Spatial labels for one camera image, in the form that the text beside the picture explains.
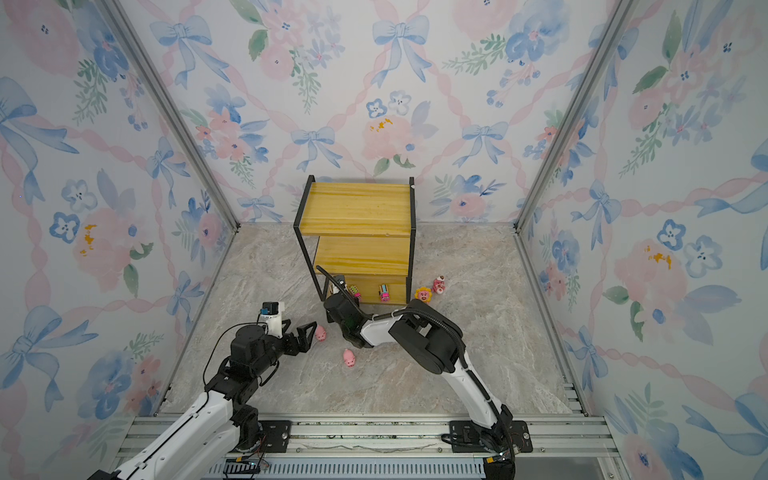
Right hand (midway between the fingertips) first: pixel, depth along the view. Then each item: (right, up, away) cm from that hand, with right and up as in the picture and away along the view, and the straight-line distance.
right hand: (334, 294), depth 99 cm
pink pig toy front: (+7, -17, -13) cm, 22 cm away
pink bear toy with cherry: (+34, +3, -1) cm, 35 cm away
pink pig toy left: (-2, -10, -10) cm, 15 cm away
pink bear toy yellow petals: (+29, 0, -3) cm, 29 cm away
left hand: (-6, -5, -15) cm, 17 cm away
